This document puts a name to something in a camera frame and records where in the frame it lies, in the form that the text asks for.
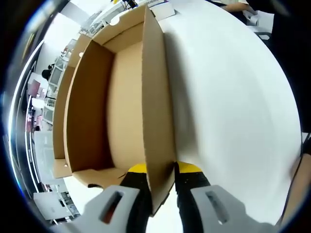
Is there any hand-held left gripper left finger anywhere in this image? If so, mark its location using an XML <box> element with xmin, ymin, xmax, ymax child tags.
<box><xmin>70</xmin><ymin>163</ymin><xmax>153</xmax><ymax>233</ymax></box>

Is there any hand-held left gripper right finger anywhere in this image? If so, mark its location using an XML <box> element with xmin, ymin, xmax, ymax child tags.
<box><xmin>173</xmin><ymin>161</ymin><xmax>273</xmax><ymax>233</ymax></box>

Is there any brown cardboard shoe box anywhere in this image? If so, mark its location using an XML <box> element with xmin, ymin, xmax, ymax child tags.
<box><xmin>52</xmin><ymin>4</ymin><xmax>177</xmax><ymax>218</ymax></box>

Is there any blue soft tissue pack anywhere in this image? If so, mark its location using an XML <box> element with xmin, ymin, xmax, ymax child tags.
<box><xmin>148</xmin><ymin>1</ymin><xmax>176</xmax><ymax>20</ymax></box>

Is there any white desk partition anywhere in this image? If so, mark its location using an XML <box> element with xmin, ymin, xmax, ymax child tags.
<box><xmin>33</xmin><ymin>131</ymin><xmax>54</xmax><ymax>179</ymax></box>

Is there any person's dark clothed body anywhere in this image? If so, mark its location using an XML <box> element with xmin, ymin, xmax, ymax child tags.
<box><xmin>269</xmin><ymin>0</ymin><xmax>311</xmax><ymax>134</ymax></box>

